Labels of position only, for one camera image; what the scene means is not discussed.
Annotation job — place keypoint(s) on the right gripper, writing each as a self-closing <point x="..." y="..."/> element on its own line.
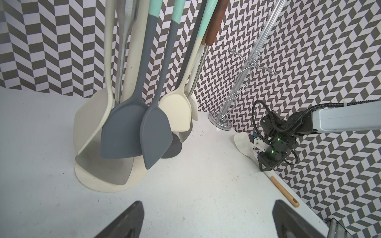
<point x="277" y="152"/>

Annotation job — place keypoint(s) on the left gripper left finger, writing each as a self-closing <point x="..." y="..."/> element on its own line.
<point x="127" y="225"/>

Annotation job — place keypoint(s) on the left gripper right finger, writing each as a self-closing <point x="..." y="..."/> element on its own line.
<point x="289" y="224"/>

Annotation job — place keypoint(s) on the cream spatula wooden handle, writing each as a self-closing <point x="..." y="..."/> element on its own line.
<point x="244" y="145"/>

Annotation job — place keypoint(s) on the grey spatula mint handle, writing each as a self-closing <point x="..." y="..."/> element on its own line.
<point x="155" y="131"/>

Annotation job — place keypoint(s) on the grey turner mint handle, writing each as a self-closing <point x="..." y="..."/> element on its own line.
<point x="128" y="119"/>

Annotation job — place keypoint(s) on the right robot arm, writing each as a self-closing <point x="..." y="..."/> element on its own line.
<point x="321" y="118"/>

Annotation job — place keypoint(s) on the cream slotted turner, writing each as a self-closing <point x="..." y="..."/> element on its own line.
<point x="91" y="117"/>

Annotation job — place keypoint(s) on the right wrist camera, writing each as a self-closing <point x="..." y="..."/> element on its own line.
<point x="258" y="143"/>

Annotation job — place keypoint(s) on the cream turner mint handle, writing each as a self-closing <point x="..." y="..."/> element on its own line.
<point x="176" y="104"/>

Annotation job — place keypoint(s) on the cream spoon brown handle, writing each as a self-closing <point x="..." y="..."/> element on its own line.
<point x="207" y="42"/>

